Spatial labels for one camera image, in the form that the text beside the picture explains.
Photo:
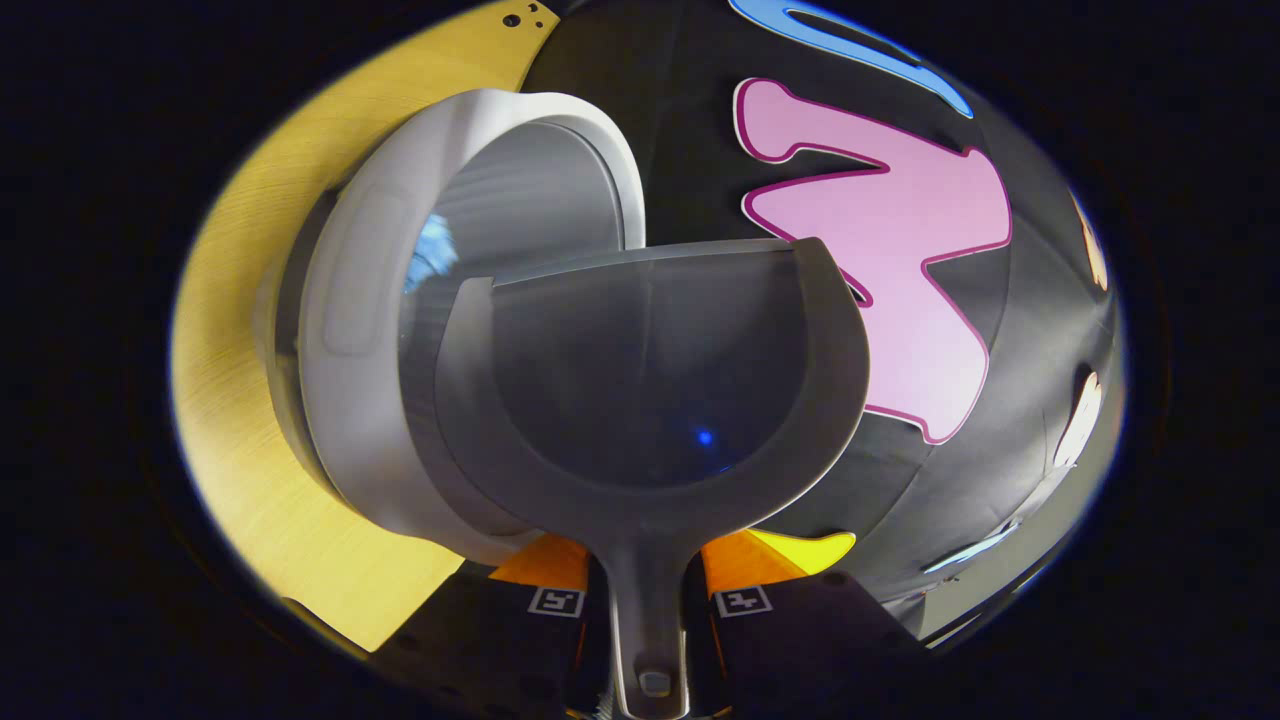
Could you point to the white ribbed garbage bin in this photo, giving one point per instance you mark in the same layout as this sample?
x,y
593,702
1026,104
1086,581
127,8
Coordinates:
x,y
350,350

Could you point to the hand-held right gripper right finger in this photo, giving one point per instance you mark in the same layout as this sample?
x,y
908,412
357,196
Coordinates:
x,y
800,640

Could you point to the yellow wooden desktop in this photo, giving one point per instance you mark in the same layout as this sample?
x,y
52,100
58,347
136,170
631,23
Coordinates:
x,y
240,300

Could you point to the light blue paper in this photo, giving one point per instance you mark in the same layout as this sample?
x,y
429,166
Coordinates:
x,y
432,255

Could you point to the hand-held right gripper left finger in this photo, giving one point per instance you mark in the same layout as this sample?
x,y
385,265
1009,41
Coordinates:
x,y
500,640

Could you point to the grey dustpan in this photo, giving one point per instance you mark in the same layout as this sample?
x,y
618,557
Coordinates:
x,y
650,400

